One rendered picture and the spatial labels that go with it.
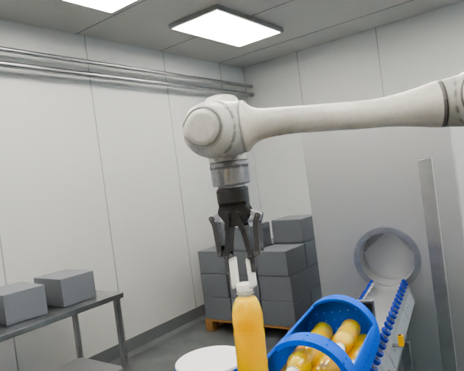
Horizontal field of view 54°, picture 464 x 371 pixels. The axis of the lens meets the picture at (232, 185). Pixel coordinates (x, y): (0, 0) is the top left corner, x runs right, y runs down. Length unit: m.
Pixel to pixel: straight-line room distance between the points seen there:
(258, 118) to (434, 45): 5.39
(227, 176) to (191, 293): 4.92
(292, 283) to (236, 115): 3.94
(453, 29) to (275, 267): 3.48
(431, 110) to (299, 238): 4.05
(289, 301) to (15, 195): 2.78
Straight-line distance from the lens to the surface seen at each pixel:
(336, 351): 1.42
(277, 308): 4.88
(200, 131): 0.83
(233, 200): 1.03
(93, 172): 4.93
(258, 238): 1.04
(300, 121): 0.90
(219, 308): 5.34
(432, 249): 2.30
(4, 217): 4.42
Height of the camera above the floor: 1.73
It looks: 1 degrees down
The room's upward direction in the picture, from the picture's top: 7 degrees counter-clockwise
